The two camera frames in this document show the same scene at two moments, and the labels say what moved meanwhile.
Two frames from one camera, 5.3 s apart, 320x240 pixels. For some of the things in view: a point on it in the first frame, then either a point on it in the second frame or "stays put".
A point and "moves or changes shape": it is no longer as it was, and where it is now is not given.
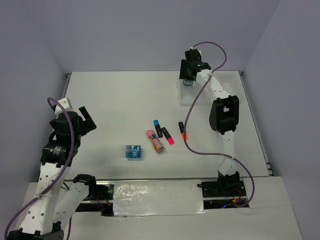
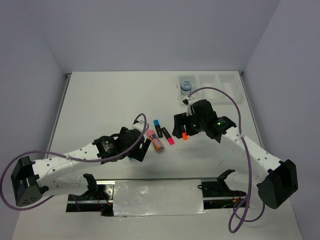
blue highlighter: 157,126 stays put
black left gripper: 88,125 to 138,154
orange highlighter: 181,127 stays put
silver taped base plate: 159,197 stays put
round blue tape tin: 187,83 moves or changes shape
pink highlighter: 170,139 stays put
